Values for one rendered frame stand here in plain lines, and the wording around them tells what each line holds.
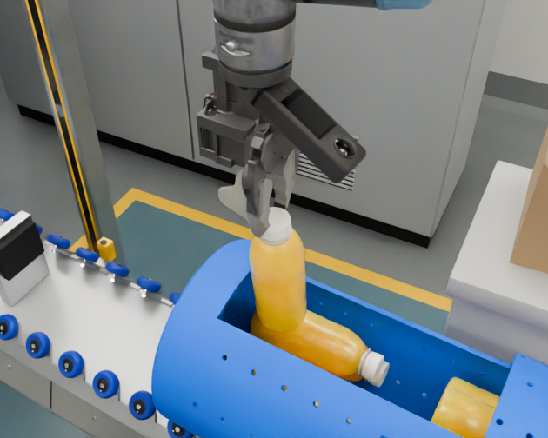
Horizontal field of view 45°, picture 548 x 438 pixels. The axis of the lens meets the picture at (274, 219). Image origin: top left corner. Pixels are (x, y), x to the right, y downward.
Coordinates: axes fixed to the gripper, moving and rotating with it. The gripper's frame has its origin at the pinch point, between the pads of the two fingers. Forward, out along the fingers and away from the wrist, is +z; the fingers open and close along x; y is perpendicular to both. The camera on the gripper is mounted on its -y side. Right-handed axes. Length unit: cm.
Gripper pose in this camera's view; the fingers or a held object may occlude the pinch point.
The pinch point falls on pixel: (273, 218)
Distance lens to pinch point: 75.5
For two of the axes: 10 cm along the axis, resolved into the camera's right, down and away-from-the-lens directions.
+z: 0.0, 7.4, 6.7
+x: -5.1, 5.8, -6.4
